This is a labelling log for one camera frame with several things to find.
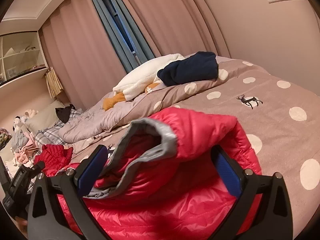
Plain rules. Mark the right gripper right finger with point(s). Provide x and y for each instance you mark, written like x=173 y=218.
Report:
x=273 y=218

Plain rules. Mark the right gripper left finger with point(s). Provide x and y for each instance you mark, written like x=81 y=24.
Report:
x=45 y=217

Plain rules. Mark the pink hooded down jacket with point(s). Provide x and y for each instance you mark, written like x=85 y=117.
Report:
x=161 y=182

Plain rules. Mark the pile of pink clothes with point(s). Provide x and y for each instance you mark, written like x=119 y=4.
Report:
x=24 y=148

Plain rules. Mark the folded red down jacket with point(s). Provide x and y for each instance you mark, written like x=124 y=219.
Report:
x=55 y=157

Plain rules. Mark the green patterned bundle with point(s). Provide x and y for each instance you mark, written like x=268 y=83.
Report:
x=5 y=137

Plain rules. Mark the plush toys on headboard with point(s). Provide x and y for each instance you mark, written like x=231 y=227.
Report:
x=19 y=121

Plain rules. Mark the plaid pillow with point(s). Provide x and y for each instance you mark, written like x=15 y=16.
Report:
x=42 y=137

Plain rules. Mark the beige pillow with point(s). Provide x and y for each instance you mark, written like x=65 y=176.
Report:
x=46 y=118

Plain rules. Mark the small black garment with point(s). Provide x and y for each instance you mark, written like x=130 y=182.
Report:
x=63 y=114

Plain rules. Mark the brown polka dot duvet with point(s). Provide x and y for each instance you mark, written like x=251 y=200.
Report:
x=281 y=121

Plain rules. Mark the grey crumpled quilt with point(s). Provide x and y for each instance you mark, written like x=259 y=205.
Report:
x=96 y=120

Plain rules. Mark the beige pleated lamp shade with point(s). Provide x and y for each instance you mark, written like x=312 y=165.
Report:
x=53 y=83

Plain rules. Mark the white goose plush toy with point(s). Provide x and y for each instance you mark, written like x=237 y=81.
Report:
x=138 y=79

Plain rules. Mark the pink curtains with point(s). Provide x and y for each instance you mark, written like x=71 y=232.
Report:
x=77 y=46

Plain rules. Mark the dark navy folded garment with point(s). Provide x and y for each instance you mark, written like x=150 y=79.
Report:
x=198 y=67

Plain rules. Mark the blue grey sheer curtain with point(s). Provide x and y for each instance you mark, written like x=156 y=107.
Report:
x=126 y=38

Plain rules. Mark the white wall shelf unit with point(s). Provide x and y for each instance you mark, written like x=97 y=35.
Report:
x=21 y=55

